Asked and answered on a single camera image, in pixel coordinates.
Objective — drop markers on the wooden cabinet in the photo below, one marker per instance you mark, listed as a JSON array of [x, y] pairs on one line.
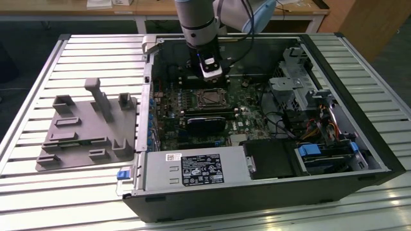
[[379, 24]]

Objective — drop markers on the grey power supply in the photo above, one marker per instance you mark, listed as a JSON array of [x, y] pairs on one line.
[[153, 168]]

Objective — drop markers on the wooden desk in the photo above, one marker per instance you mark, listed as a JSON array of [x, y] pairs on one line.
[[48, 9]]

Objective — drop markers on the black graphics card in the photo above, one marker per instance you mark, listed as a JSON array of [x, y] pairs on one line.
[[205, 125]]

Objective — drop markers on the silver CPU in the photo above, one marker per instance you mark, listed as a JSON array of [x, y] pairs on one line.
[[213, 98]]

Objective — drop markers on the black disk drive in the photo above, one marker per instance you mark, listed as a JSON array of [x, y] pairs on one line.
[[324, 162]]

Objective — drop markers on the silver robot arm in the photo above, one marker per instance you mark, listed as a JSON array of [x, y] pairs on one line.
[[195, 21]]

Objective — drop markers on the silver chipset heatsink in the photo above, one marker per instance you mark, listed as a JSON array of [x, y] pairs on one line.
[[238, 139]]

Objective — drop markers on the blue case latch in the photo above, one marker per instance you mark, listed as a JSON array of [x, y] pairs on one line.
[[123, 174]]

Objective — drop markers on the small white box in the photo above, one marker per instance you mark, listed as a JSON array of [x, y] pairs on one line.
[[123, 2]]

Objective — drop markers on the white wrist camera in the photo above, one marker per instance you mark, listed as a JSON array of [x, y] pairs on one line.
[[211, 71]]

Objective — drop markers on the grey parts rack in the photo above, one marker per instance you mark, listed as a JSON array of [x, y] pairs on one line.
[[83, 120]]

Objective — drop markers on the green RAM stick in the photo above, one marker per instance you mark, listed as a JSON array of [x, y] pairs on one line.
[[73, 143]]

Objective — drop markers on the black PC case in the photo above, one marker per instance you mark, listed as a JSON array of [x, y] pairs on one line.
[[224, 199]]

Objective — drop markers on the blue plastic clip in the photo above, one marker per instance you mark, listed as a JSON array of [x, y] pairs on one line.
[[354, 147]]

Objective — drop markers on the black RAM stick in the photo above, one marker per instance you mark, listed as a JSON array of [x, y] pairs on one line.
[[209, 114], [208, 110]]

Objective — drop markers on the blue disk carrier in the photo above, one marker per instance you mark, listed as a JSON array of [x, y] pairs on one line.
[[310, 150]]

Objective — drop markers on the black RAM slot block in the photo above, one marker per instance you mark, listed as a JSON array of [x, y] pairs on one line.
[[189, 83]]

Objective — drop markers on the green motherboard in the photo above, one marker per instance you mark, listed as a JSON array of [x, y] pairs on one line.
[[254, 120]]

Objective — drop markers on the silver disk bay cage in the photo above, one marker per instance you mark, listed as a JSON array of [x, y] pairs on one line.
[[282, 84]]

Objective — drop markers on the black CPU socket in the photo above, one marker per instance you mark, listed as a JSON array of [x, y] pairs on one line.
[[211, 107]]

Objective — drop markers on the black plastic shroud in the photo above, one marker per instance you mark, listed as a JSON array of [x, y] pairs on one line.
[[272, 158]]

